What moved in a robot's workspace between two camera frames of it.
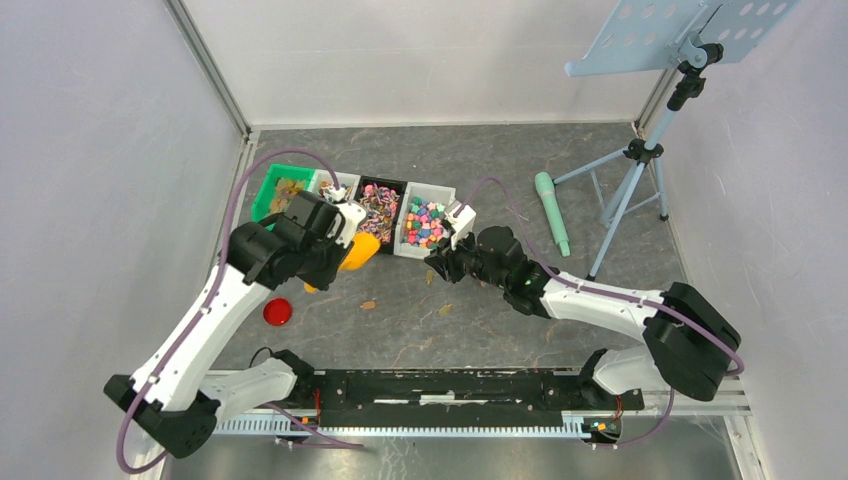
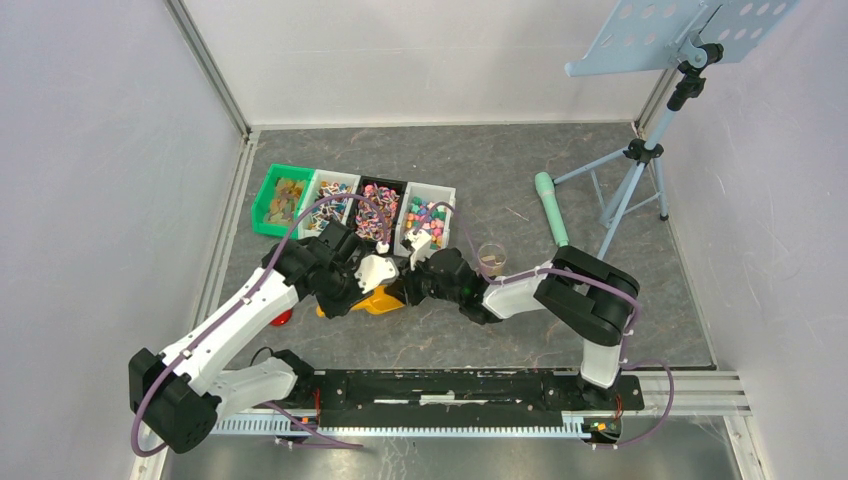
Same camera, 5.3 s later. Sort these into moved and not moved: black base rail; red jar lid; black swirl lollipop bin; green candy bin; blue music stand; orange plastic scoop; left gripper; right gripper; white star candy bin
Moved: left gripper; orange plastic scoop; right gripper
Not moved: blue music stand; black base rail; white star candy bin; black swirl lollipop bin; green candy bin; red jar lid
